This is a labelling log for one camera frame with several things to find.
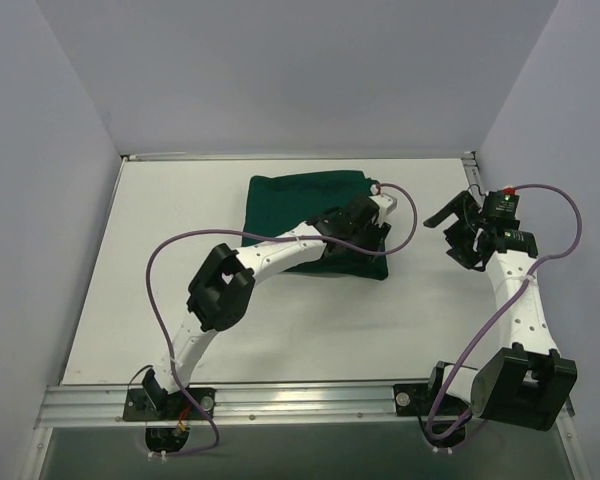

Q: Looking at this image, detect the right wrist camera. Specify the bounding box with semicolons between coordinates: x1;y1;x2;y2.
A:
482;187;519;221

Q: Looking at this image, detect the aluminium front rail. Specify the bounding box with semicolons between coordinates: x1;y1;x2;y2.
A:
33;374;576;430

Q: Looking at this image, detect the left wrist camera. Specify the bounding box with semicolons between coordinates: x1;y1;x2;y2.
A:
370;193;398;218

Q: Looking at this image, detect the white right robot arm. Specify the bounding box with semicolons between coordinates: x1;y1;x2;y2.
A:
423;187;578;441

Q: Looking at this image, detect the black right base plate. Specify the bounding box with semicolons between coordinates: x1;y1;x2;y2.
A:
392;382;467;418

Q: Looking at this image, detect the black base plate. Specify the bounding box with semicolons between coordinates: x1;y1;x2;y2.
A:
392;382;467;418
122;387;216;422

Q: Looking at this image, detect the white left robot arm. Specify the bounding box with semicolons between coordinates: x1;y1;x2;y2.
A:
142;193;397;419

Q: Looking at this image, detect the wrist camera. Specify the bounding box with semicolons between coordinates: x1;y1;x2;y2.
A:
482;187;519;221
370;193;398;218

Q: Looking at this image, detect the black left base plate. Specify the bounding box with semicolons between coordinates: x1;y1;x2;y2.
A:
122;387;216;422

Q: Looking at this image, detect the green surgical drape cloth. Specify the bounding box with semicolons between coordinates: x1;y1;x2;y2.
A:
243;170;389;281

